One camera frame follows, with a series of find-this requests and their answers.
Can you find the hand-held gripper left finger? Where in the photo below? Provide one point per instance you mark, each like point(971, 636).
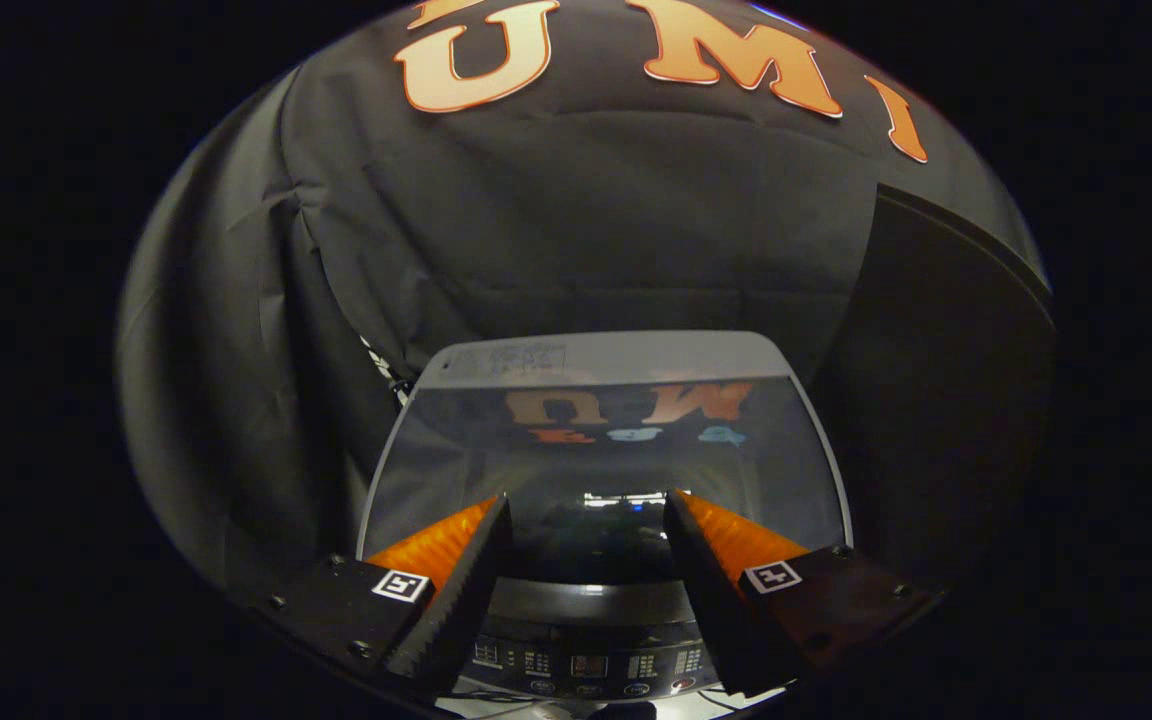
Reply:
point(461, 600)

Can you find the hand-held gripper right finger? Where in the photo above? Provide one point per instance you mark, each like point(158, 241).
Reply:
point(711, 600)

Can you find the grey washing machine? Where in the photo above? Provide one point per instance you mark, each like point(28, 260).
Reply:
point(586, 665)

